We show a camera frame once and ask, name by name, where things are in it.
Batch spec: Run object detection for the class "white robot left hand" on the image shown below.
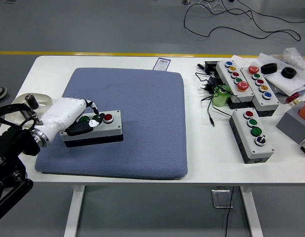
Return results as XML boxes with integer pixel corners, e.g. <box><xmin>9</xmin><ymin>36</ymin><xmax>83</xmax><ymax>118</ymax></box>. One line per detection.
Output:
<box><xmin>40</xmin><ymin>97</ymin><xmax>106</xmax><ymax>143</ymax></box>

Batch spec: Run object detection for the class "grey three-control button box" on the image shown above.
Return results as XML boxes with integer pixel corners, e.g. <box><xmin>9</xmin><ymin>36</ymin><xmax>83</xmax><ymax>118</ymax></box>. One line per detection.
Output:
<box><xmin>59</xmin><ymin>110</ymin><xmax>125</xmax><ymax>149</ymax></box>

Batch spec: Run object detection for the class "grey five-button control box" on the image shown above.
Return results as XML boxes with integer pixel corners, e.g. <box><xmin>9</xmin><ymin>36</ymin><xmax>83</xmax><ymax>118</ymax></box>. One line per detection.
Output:
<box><xmin>215</xmin><ymin>60</ymin><xmax>255</xmax><ymax>110</ymax></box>
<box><xmin>240</xmin><ymin>65</ymin><xmax>280</xmax><ymax>117</ymax></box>

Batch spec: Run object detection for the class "grey four-control button box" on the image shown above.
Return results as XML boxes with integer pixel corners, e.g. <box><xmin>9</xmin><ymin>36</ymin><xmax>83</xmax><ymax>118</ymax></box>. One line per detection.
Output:
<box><xmin>228</xmin><ymin>108</ymin><xmax>275</xmax><ymax>164</ymax></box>

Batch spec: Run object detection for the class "beige shallow dish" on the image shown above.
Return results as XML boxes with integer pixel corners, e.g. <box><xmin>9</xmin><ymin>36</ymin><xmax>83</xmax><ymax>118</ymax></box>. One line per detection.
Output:
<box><xmin>11</xmin><ymin>92</ymin><xmax>53</xmax><ymax>129</ymax></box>

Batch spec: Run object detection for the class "dark cylindrical capacitor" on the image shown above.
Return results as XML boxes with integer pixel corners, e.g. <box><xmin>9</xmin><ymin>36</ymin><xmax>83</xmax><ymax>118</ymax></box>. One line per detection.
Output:
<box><xmin>24</xmin><ymin>93</ymin><xmax>40</xmax><ymax>109</ymax></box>

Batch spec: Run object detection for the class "blue-grey textured mat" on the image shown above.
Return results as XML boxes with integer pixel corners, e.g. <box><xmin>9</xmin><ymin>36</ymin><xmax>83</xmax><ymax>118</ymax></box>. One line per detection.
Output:
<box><xmin>34</xmin><ymin>67</ymin><xmax>189</xmax><ymax>180</ymax></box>

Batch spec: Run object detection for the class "white table leg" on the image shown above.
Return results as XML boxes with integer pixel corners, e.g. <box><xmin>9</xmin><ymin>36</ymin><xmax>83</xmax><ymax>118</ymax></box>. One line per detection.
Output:
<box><xmin>63</xmin><ymin>185</ymin><xmax>86</xmax><ymax>237</ymax></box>
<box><xmin>239</xmin><ymin>185</ymin><xmax>264</xmax><ymax>237</ymax></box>

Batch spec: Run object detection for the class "purple and white label card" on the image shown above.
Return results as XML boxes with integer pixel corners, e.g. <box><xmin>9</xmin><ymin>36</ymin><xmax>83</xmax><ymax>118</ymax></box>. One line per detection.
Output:
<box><xmin>153</xmin><ymin>57</ymin><xmax>172</xmax><ymax>72</ymax></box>

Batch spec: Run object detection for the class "small black electronic device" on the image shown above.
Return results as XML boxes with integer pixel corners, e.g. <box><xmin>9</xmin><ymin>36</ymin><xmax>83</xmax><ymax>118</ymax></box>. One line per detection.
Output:
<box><xmin>197</xmin><ymin>61</ymin><xmax>218</xmax><ymax>75</ymax></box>

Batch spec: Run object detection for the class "green tape roll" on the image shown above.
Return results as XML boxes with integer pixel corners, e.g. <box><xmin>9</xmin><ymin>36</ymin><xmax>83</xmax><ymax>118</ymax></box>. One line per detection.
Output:
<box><xmin>213</xmin><ymin>84</ymin><xmax>231</xmax><ymax>108</ymax></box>

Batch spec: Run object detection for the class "metal floor socket plate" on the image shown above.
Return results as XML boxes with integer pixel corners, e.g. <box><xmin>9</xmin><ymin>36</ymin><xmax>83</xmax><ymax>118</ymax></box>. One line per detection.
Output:
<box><xmin>211</xmin><ymin>189</ymin><xmax>234</xmax><ymax>209</ymax></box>

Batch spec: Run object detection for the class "white paper sheet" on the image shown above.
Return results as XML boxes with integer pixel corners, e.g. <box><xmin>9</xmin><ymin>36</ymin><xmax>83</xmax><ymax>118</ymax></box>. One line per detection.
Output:
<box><xmin>230</xmin><ymin>54</ymin><xmax>261</xmax><ymax>69</ymax></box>

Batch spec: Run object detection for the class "white foam sheet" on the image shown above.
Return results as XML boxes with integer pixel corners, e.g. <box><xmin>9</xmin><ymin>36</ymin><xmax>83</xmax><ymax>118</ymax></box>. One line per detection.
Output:
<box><xmin>257</xmin><ymin>52</ymin><xmax>305</xmax><ymax>96</ymax></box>

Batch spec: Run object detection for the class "grey block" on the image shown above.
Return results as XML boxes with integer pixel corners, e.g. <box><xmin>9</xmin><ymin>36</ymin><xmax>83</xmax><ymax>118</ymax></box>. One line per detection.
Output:
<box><xmin>275</xmin><ymin>101</ymin><xmax>305</xmax><ymax>144</ymax></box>

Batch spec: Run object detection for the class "red knob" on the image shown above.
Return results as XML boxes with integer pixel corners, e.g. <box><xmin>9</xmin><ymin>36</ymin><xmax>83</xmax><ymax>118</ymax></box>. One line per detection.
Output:
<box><xmin>285</xmin><ymin>92</ymin><xmax>300</xmax><ymax>104</ymax></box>

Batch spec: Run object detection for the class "clear bubble wrap bag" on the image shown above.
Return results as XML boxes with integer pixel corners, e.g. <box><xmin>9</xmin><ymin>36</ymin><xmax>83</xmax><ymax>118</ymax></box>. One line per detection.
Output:
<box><xmin>274</xmin><ymin>47</ymin><xmax>305</xmax><ymax>71</ymax></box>

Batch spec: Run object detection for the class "black floor cable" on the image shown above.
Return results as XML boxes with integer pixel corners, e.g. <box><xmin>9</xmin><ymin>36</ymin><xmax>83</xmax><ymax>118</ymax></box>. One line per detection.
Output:
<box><xmin>183</xmin><ymin>0</ymin><xmax>305</xmax><ymax>40</ymax></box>

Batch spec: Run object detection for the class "black power adapter with cord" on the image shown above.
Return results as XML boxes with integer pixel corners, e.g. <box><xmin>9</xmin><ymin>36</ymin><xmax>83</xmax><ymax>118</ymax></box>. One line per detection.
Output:
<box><xmin>194</xmin><ymin>72</ymin><xmax>233</xmax><ymax>128</ymax></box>

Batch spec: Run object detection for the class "white floor cable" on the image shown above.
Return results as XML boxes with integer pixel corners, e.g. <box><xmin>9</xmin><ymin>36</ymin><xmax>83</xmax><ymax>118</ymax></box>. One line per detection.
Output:
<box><xmin>198</xmin><ymin>0</ymin><xmax>226</xmax><ymax>13</ymax></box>

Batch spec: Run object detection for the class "black hanging cable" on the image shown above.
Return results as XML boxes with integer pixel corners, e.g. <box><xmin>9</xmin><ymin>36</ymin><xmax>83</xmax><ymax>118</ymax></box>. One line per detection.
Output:
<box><xmin>223</xmin><ymin>185</ymin><xmax>235</xmax><ymax>237</ymax></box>

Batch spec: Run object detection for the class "black foam ring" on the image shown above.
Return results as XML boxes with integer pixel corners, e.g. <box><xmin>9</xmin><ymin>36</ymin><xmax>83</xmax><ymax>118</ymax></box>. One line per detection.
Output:
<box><xmin>280</xmin><ymin>66</ymin><xmax>297</xmax><ymax>79</ymax></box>
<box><xmin>260</xmin><ymin>63</ymin><xmax>278</xmax><ymax>75</ymax></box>

